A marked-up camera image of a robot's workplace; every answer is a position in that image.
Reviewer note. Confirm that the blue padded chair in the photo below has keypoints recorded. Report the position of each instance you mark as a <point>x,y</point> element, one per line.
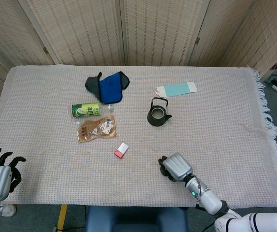
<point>128,217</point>

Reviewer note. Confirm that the yellow strip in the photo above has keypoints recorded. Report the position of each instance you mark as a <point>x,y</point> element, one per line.
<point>61,217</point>

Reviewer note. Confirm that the white plastic object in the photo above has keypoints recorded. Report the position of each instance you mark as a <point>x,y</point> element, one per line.
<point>9,210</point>

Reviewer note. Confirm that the beige woven tablecloth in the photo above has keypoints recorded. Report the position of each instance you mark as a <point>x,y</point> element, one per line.
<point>56,169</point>

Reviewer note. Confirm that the green label tea bottle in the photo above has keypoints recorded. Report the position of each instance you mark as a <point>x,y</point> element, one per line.
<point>85,110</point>

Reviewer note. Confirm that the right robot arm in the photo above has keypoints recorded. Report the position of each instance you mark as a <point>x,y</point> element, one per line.
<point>211,198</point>

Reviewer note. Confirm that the brown snack pouch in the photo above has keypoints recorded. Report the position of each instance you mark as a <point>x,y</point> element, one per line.
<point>97,130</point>

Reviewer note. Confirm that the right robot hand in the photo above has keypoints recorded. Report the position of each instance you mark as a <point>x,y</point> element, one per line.
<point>178,166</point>

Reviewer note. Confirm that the blue and grey cloth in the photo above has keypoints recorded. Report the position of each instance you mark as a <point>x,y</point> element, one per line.
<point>109,89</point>

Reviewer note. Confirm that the red and white box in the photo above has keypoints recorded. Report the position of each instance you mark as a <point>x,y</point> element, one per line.
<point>122,148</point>

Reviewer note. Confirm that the woven folding screen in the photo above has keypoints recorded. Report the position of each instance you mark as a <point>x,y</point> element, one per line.
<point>153,29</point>

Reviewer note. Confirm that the black cast iron teapot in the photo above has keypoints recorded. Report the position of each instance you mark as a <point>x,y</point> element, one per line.
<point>153,120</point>

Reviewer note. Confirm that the light blue paper card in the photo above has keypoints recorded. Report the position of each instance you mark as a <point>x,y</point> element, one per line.
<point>177,89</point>

